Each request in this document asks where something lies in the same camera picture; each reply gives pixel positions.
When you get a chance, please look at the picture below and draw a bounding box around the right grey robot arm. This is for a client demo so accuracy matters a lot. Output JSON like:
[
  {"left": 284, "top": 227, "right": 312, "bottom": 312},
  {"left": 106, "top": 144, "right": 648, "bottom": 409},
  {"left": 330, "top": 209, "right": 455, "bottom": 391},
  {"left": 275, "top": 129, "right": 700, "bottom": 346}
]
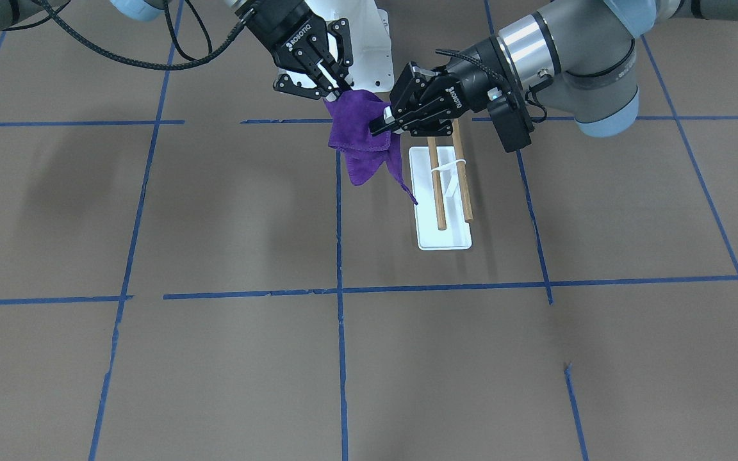
[{"left": 0, "top": 1, "right": 354, "bottom": 101}]

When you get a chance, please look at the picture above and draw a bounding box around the white towel rack base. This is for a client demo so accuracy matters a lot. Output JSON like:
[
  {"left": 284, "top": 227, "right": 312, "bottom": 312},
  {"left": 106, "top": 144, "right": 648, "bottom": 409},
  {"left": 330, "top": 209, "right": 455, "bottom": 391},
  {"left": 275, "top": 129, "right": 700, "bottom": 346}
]
[{"left": 408, "top": 146, "right": 473, "bottom": 251}]

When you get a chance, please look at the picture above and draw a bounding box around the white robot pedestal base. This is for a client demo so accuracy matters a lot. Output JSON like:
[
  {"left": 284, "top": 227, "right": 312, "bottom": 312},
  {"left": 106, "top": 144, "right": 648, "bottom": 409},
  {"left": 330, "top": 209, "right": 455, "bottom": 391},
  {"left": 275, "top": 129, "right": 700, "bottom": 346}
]
[{"left": 308, "top": 1, "right": 395, "bottom": 93}]

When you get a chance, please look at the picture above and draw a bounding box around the purple towel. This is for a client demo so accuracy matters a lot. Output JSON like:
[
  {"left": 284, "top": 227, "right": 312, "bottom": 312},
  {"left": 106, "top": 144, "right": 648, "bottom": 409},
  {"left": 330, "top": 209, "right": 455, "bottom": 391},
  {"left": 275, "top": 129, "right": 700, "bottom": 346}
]
[{"left": 324, "top": 88, "right": 418, "bottom": 205}]

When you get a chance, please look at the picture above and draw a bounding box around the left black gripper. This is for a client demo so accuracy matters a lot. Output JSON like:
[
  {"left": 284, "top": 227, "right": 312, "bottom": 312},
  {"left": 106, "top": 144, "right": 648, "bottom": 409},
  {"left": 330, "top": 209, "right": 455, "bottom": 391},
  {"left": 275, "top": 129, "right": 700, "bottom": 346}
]
[{"left": 369, "top": 38, "right": 513, "bottom": 136}]

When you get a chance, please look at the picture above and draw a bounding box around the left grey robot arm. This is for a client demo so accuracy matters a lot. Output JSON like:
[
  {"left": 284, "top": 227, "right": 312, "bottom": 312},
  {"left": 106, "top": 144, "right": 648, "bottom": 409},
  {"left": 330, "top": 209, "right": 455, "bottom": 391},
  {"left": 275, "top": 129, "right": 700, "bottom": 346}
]
[{"left": 369, "top": 1, "right": 738, "bottom": 152}]

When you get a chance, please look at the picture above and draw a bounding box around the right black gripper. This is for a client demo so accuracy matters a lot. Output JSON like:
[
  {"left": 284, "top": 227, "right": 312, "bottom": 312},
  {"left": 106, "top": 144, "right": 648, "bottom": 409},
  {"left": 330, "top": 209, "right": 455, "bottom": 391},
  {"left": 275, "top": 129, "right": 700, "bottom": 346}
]
[{"left": 241, "top": 1, "right": 354, "bottom": 100}]

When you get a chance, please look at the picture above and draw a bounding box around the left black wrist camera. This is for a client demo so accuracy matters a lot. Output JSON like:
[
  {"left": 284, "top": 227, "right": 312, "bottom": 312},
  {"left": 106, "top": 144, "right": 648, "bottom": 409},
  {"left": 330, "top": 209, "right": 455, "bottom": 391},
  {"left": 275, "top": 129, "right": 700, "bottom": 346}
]
[{"left": 487, "top": 92, "right": 535, "bottom": 152}]

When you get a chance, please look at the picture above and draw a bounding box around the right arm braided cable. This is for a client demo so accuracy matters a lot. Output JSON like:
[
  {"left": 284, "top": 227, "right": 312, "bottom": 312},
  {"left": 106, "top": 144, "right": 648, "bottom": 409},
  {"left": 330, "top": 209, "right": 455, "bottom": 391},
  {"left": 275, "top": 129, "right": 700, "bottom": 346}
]
[{"left": 36, "top": 0, "right": 261, "bottom": 71}]

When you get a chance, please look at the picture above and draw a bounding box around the wooden rack bar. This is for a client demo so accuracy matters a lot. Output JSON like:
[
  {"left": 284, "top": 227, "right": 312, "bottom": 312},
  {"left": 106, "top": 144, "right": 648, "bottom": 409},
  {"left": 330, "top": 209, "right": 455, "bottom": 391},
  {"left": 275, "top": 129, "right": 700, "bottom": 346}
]
[
  {"left": 452, "top": 119, "right": 474, "bottom": 223},
  {"left": 427, "top": 136, "right": 447, "bottom": 231}
]

